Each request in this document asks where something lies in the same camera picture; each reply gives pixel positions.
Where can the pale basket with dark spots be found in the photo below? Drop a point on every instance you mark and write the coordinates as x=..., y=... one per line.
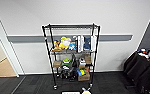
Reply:
x=80, y=93

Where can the small blue plush toy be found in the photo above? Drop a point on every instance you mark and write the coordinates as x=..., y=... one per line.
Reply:
x=73, y=46

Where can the white box with black edge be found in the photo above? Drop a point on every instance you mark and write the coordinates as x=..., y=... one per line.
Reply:
x=79, y=43

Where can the slim white box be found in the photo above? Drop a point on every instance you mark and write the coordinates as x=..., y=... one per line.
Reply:
x=82, y=43

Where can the yellow white plush duck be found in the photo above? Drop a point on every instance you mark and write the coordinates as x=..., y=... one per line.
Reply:
x=65, y=42

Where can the dark blue bag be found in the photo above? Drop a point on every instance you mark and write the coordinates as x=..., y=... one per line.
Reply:
x=87, y=43

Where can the black upright bag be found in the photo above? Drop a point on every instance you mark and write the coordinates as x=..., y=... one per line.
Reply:
x=74, y=61

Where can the small white printed box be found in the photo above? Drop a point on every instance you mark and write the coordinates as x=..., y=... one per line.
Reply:
x=82, y=61

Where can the green round toy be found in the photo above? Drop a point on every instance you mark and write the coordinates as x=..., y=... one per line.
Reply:
x=67, y=61

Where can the tall brown cardboard box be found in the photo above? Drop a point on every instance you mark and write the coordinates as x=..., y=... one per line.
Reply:
x=87, y=59

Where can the brown orange plush toy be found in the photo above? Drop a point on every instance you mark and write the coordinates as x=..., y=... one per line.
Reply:
x=57, y=47

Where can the tall wide white box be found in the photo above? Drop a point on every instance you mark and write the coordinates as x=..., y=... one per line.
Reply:
x=94, y=42

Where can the small flat cardboard box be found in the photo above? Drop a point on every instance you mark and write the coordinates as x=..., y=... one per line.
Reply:
x=57, y=64

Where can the blue yellow toy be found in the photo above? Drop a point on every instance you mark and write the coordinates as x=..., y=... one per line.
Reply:
x=80, y=71

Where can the low brown cardboard box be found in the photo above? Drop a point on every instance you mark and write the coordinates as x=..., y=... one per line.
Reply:
x=84, y=77

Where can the fashion magazine with face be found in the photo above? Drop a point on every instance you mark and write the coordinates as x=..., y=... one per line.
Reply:
x=71, y=92

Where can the black office chair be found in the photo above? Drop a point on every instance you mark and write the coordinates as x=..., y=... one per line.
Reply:
x=137, y=71

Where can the long grey wall band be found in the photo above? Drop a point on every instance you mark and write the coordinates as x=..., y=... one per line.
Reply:
x=27, y=38

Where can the white door frame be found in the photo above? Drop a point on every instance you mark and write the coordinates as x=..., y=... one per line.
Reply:
x=9, y=40

